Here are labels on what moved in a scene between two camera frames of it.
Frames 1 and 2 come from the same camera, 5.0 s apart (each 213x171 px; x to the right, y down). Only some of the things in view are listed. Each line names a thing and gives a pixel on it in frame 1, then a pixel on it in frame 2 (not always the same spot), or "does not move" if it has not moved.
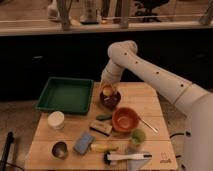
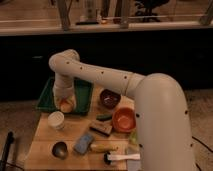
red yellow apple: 107,90 to 66,107
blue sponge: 84,143 does not move
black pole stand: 9,139 does not move
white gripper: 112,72 to 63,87
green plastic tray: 67,95 does not move
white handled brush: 107,157 does not move
